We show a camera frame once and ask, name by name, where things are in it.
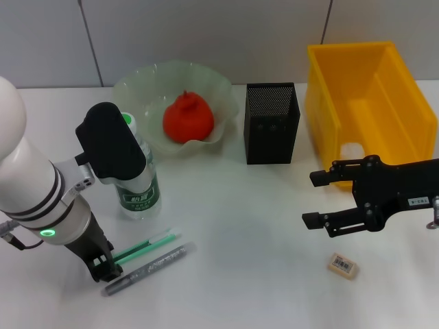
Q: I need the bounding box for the yellow plastic bin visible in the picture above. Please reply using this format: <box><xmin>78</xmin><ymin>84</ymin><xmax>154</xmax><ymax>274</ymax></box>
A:
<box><xmin>305</xmin><ymin>40</ymin><xmax>439</xmax><ymax>191</ymax></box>

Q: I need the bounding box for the left arm cable with plug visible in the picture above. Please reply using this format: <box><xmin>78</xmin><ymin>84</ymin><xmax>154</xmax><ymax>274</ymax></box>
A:
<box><xmin>0</xmin><ymin>219</ymin><xmax>45</xmax><ymax>251</ymax></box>

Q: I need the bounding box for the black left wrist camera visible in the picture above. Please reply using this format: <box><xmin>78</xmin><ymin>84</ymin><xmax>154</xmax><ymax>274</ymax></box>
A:
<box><xmin>74</xmin><ymin>101</ymin><xmax>147</xmax><ymax>188</ymax></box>

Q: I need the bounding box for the black mesh pen holder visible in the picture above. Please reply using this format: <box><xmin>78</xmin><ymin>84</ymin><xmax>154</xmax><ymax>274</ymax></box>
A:
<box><xmin>244</xmin><ymin>82</ymin><xmax>302</xmax><ymax>166</ymax></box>

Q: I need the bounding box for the white paper ball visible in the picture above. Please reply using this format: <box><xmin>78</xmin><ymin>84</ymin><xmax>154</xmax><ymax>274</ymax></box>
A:
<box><xmin>341</xmin><ymin>143</ymin><xmax>365</xmax><ymax>159</ymax></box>

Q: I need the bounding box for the orange fruit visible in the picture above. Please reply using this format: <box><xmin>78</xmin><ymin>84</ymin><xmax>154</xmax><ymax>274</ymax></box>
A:
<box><xmin>162</xmin><ymin>89</ymin><xmax>216</xmax><ymax>144</ymax></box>

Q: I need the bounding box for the right arm cable with plug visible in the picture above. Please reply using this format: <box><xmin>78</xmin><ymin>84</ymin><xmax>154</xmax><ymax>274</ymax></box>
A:
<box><xmin>427</xmin><ymin>195</ymin><xmax>439</xmax><ymax>230</ymax></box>

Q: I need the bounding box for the silver marker pen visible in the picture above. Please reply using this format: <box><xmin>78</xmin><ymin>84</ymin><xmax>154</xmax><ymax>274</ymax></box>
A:
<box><xmin>102</xmin><ymin>241</ymin><xmax>198</xmax><ymax>297</ymax></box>

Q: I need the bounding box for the pale green glass fruit bowl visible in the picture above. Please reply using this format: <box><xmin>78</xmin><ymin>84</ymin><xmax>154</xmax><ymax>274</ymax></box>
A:
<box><xmin>112</xmin><ymin>60</ymin><xmax>240</xmax><ymax>159</ymax></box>

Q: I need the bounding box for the beige eraser with barcode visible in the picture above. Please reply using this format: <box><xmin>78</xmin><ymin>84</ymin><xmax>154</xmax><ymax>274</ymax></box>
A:
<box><xmin>327</xmin><ymin>252</ymin><xmax>359</xmax><ymax>280</ymax></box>

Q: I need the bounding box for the clear green-label water bottle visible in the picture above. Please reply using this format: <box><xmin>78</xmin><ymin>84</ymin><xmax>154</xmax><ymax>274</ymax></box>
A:
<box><xmin>115</xmin><ymin>111</ymin><xmax>163</xmax><ymax>220</ymax></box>

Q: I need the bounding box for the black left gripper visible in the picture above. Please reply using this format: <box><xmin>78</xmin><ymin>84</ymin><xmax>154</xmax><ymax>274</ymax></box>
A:
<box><xmin>64</xmin><ymin>211</ymin><xmax>124</xmax><ymax>284</ymax></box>

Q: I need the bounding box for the arm cable with plug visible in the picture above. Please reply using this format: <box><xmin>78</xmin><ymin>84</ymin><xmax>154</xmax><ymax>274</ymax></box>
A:
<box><xmin>427</xmin><ymin>195</ymin><xmax>439</xmax><ymax>230</ymax></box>
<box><xmin>0</xmin><ymin>219</ymin><xmax>45</xmax><ymax>251</ymax></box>

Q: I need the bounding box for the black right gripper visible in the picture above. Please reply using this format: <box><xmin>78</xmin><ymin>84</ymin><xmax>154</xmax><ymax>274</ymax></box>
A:
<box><xmin>301</xmin><ymin>154</ymin><xmax>439</xmax><ymax>239</ymax></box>

